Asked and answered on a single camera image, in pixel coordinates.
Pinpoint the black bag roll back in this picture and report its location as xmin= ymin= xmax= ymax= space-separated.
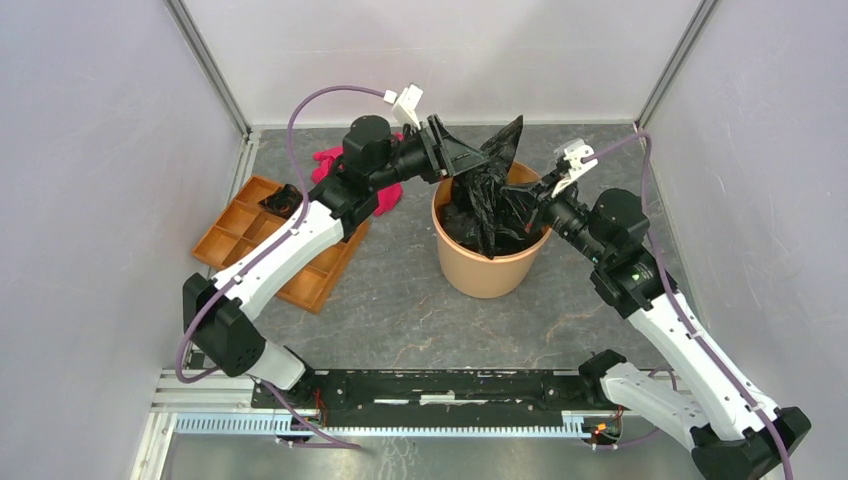
xmin=257 ymin=184 xmax=303 ymax=220

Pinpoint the black plastic trash bag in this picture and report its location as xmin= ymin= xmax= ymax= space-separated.
xmin=436 ymin=116 xmax=543 ymax=259

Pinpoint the left aluminium corner post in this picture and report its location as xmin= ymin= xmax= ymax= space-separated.
xmin=164 ymin=0 xmax=252 ymax=138

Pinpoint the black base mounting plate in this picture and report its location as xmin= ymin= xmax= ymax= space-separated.
xmin=251 ymin=369 xmax=616 ymax=428

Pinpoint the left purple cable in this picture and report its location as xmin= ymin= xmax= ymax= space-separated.
xmin=174 ymin=84 xmax=392 ymax=386

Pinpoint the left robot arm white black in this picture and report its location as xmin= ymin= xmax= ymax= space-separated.
xmin=183 ymin=115 xmax=491 ymax=408

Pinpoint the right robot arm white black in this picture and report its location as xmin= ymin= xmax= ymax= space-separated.
xmin=502 ymin=180 xmax=811 ymax=479

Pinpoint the crumpled red cloth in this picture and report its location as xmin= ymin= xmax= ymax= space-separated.
xmin=311 ymin=146 xmax=403 ymax=216

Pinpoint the right aluminium corner post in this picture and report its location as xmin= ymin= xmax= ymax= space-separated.
xmin=634 ymin=0 xmax=721 ymax=129

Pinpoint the white slotted cable duct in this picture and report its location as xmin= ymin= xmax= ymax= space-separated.
xmin=174 ymin=413 xmax=590 ymax=440

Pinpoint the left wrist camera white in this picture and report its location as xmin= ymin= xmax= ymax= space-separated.
xmin=383 ymin=83 xmax=423 ymax=129

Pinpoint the aluminium frame rail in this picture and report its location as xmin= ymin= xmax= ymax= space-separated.
xmin=151 ymin=370 xmax=256 ymax=413

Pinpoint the orange compartment tray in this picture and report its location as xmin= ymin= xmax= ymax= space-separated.
xmin=191 ymin=174 xmax=371 ymax=315

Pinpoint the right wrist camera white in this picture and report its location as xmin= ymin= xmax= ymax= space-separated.
xmin=551 ymin=138 xmax=598 ymax=198

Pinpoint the orange trash bin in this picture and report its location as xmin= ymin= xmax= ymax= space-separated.
xmin=430 ymin=179 xmax=552 ymax=299

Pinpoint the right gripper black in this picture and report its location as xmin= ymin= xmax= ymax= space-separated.
xmin=500 ymin=166 xmax=609 ymax=265

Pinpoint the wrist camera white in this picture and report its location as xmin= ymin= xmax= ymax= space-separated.
xmin=383 ymin=83 xmax=423 ymax=129
xmin=551 ymin=138 xmax=598 ymax=198

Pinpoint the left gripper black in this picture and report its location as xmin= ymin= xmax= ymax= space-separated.
xmin=370 ymin=115 xmax=489 ymax=191

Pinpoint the aluminium corner post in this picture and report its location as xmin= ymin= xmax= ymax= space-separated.
xmin=634 ymin=0 xmax=721 ymax=129
xmin=164 ymin=0 xmax=252 ymax=138

